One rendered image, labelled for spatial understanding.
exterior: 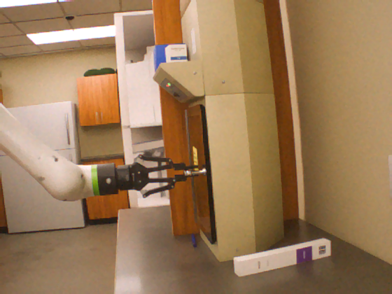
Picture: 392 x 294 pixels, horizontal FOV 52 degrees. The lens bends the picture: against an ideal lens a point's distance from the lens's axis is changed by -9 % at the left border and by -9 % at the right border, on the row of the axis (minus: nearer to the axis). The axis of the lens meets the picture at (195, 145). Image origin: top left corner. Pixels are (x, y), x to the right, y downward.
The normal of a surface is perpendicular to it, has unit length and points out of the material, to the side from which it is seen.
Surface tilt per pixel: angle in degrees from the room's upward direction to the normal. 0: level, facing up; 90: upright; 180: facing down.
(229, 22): 90
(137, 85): 97
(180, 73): 90
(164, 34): 90
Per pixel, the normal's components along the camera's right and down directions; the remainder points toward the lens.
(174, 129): 0.16, 0.04
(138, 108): -0.32, 0.17
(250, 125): 0.81, -0.04
